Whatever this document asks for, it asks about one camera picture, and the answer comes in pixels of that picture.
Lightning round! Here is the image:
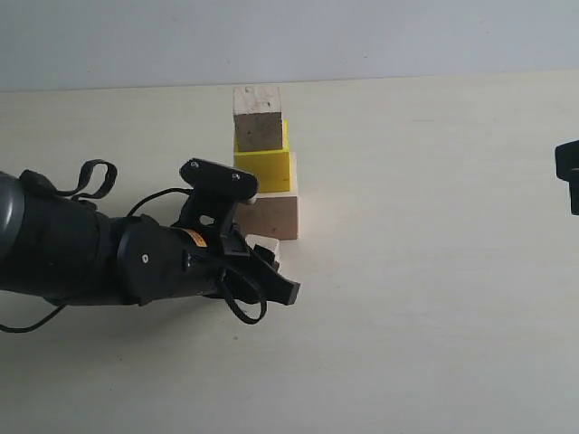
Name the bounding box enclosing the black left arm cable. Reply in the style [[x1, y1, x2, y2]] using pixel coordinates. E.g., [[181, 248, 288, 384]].
[[0, 157, 268, 335]]

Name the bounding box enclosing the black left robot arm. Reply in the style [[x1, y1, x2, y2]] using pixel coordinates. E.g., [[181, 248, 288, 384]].
[[1, 161, 299, 310]]

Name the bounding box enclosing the medium striped wooden cube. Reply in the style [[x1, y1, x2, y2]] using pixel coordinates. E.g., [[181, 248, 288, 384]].
[[233, 84, 282, 152]]

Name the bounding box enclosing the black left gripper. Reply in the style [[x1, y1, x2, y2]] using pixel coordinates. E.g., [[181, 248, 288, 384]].
[[115, 215, 300, 306]]

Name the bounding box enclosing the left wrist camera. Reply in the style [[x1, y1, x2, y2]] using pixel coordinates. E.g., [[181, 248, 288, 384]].
[[176, 158, 260, 238]]

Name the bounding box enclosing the large light wooden cube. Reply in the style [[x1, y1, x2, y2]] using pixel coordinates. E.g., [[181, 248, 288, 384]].
[[233, 151, 301, 241]]

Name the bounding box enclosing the yellow cube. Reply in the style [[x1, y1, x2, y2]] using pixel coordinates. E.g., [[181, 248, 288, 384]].
[[233, 119, 298, 193]]

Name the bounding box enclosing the small light wooden cube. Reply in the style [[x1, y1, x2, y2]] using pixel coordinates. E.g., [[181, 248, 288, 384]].
[[245, 234, 280, 262]]

